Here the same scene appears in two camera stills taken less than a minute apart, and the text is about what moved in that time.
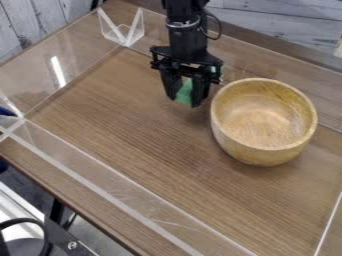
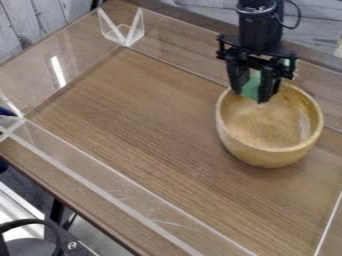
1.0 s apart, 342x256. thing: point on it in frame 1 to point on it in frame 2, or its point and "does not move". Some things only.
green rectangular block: [186, 89] to [250, 87]
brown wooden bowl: [263, 119] does not move
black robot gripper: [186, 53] to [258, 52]
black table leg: [56, 213] does not move
